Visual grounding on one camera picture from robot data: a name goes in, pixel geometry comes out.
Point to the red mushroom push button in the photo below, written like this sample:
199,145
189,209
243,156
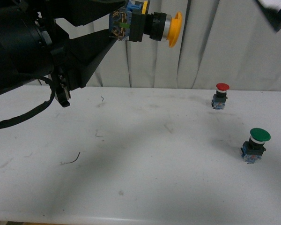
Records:
220,97

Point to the yellow mushroom push button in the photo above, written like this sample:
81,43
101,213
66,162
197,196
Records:
132,21

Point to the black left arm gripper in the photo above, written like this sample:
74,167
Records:
70,61

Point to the green mushroom push button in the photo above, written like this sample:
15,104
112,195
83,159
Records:
253,149

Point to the white pleated curtain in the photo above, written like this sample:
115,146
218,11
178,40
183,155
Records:
221,41

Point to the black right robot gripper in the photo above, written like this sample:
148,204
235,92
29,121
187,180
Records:
271,10

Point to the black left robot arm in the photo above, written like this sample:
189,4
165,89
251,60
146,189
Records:
16,20

